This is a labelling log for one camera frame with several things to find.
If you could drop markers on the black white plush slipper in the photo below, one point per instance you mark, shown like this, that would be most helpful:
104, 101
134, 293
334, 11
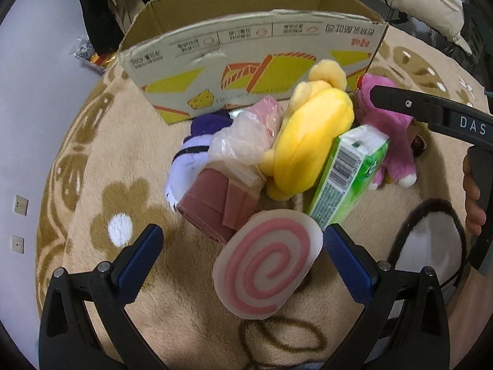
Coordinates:
432, 236

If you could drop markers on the beige patterned rug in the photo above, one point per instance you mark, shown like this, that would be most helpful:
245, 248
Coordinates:
107, 184

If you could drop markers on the pink cloth in plastic bag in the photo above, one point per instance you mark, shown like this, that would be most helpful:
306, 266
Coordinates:
225, 193

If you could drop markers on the pink spiral fishcake pillow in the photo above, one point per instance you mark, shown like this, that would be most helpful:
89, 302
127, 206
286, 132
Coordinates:
265, 262

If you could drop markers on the pink plush toy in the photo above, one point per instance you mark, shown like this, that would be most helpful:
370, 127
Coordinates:
398, 164

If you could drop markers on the green tissue pack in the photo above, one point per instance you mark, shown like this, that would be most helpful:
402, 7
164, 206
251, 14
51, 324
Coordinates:
352, 164

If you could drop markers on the snack bags by wall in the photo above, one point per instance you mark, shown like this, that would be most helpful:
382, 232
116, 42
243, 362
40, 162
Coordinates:
86, 53

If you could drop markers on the white wall socket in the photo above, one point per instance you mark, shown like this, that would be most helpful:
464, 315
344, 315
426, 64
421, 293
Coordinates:
20, 205
17, 244

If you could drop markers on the yellow plush toy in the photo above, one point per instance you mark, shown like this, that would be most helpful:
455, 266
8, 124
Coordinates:
318, 112

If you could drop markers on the person's right hand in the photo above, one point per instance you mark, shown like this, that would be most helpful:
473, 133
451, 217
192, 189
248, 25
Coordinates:
475, 216

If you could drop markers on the open cardboard box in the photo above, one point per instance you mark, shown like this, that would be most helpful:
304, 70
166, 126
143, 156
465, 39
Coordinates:
194, 57

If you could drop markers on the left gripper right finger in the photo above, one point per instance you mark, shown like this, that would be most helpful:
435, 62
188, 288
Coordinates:
404, 323

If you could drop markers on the purple plush doll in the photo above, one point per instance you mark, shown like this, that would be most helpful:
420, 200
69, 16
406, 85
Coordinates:
193, 155

